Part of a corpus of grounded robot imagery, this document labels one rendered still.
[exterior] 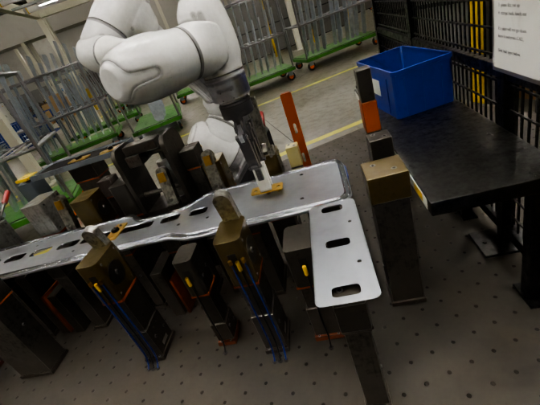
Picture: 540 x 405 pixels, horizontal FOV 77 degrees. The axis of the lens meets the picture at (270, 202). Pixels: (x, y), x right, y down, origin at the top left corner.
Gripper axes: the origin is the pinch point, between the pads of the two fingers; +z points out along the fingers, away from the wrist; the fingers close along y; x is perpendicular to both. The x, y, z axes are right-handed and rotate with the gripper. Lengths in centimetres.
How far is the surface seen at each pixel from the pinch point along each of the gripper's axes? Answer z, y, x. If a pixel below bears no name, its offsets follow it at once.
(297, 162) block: 3.4, -10.8, 8.3
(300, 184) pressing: 5.1, -0.4, 8.7
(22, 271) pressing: 5, 9, -74
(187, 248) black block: 6.0, 15.5, -19.3
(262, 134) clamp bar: -6.1, -14.7, 0.7
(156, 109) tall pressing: 51, -570, -292
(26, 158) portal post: 43, -450, -501
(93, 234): -3.9, 15.6, -39.1
